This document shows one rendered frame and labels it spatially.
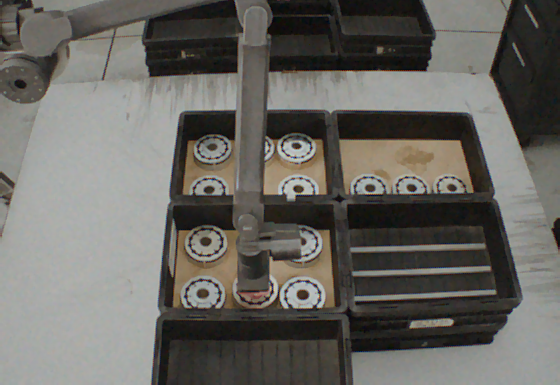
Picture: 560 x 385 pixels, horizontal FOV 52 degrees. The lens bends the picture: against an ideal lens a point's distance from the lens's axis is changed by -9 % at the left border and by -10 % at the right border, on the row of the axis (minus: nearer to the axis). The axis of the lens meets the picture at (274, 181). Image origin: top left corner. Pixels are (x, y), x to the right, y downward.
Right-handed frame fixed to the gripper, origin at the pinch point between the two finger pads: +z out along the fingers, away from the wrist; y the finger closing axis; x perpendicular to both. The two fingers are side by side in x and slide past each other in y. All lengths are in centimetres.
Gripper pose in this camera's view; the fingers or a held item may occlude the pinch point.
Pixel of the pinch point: (255, 286)
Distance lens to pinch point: 138.6
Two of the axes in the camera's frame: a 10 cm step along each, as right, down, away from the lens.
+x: -10.0, 0.3, 0.1
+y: -0.2, -8.1, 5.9
